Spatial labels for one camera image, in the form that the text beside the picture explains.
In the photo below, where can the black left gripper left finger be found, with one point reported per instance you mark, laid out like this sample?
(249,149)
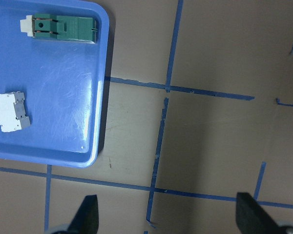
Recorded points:
(86,219)

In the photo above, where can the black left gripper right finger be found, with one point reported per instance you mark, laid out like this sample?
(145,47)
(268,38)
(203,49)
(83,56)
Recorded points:
(251,218)

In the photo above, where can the white circuit breaker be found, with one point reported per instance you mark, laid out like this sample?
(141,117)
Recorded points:
(12,112)

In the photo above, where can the blue plastic tray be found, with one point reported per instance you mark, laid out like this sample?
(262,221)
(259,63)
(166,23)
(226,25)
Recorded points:
(62,81)

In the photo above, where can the green terminal block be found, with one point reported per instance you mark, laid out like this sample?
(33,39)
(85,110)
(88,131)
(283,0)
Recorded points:
(55,27)

